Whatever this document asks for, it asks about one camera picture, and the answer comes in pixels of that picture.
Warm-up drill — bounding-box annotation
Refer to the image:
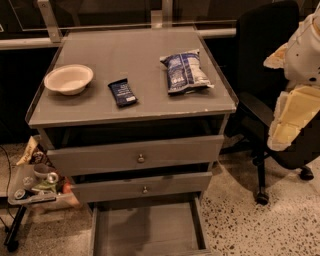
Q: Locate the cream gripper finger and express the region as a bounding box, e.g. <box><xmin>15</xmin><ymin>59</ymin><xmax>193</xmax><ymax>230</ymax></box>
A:
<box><xmin>263</xmin><ymin>43</ymin><xmax>288</xmax><ymax>69</ymax></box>
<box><xmin>267</xmin><ymin>85</ymin><xmax>320</xmax><ymax>151</ymax></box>

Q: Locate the dark blue rxbar wrapper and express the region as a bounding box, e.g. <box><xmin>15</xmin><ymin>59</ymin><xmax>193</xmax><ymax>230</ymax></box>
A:
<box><xmin>108</xmin><ymin>79</ymin><xmax>138</xmax><ymax>107</ymax></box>

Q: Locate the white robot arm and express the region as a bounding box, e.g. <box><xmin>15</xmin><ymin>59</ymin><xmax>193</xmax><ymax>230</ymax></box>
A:
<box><xmin>263</xmin><ymin>8</ymin><xmax>320</xmax><ymax>151</ymax></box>

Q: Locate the grey top drawer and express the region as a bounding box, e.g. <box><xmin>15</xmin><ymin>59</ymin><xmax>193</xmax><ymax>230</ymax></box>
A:
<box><xmin>47</xmin><ymin>135</ymin><xmax>224</xmax><ymax>176</ymax></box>

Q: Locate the grey drawer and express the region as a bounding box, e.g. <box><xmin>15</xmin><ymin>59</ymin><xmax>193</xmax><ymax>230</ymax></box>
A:
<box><xmin>71</xmin><ymin>172</ymin><xmax>212</xmax><ymax>203</ymax></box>
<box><xmin>47</xmin><ymin>135</ymin><xmax>224</xmax><ymax>176</ymax></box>
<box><xmin>89</xmin><ymin>193</ymin><xmax>212</xmax><ymax>256</ymax></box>

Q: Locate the grey drawer cabinet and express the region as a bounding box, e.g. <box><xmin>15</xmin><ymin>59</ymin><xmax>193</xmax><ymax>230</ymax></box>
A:
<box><xmin>25</xmin><ymin>25</ymin><xmax>240</xmax><ymax>256</ymax></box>

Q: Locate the brass top drawer knob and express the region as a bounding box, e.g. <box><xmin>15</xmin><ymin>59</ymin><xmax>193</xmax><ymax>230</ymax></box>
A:
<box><xmin>137</xmin><ymin>154</ymin><xmax>145</xmax><ymax>163</ymax></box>

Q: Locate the brass drawer knob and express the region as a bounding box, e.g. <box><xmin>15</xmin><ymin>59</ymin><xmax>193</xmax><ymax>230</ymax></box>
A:
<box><xmin>137</xmin><ymin>154</ymin><xmax>145</xmax><ymax>163</ymax></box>
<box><xmin>142</xmin><ymin>186</ymin><xmax>148</xmax><ymax>194</ymax></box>

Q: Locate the grey bottom drawer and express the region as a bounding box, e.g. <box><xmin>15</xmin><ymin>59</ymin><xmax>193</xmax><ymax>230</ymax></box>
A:
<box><xmin>89</xmin><ymin>193</ymin><xmax>212</xmax><ymax>256</ymax></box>

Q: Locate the brass middle drawer knob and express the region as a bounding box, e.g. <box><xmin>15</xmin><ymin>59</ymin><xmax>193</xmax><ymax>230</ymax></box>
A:
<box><xmin>142</xmin><ymin>186</ymin><xmax>148</xmax><ymax>194</ymax></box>

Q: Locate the grey middle drawer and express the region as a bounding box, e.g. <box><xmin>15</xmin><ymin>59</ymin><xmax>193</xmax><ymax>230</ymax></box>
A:
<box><xmin>71</xmin><ymin>172</ymin><xmax>212</xmax><ymax>203</ymax></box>

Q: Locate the black office chair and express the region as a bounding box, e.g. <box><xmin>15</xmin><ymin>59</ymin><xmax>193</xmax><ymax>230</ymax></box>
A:
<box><xmin>225</xmin><ymin>0</ymin><xmax>320</xmax><ymax>205</ymax></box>

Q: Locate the blue white chip bag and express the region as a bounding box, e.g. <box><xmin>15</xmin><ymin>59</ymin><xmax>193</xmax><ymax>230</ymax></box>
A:
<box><xmin>160</xmin><ymin>49</ymin><xmax>214</xmax><ymax>95</ymax></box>

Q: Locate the white paper bowl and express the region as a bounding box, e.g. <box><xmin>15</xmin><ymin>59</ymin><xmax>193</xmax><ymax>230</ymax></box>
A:
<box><xmin>44</xmin><ymin>64</ymin><xmax>94</xmax><ymax>96</ymax></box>

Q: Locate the metal railing bar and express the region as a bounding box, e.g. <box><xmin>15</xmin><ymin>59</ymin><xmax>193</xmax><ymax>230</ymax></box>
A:
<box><xmin>0</xmin><ymin>0</ymin><xmax>236</xmax><ymax>50</ymax></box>

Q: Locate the tan snack bag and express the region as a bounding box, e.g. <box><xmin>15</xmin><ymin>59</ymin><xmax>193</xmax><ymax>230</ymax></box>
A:
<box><xmin>16</xmin><ymin>136</ymin><xmax>38</xmax><ymax>166</ymax></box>

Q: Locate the clear plastic bin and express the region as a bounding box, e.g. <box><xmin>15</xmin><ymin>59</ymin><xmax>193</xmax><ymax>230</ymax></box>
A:
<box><xmin>7</xmin><ymin>134</ymin><xmax>81</xmax><ymax>211</ymax></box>

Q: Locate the silver soda can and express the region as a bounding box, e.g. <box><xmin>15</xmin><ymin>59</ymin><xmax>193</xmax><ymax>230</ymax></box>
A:
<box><xmin>14</xmin><ymin>189</ymin><xmax>27</xmax><ymax>200</ymax></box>

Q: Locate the black stand leg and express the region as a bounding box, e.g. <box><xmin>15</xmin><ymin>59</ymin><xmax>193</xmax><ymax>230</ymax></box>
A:
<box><xmin>4</xmin><ymin>205</ymin><xmax>26</xmax><ymax>252</ymax></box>

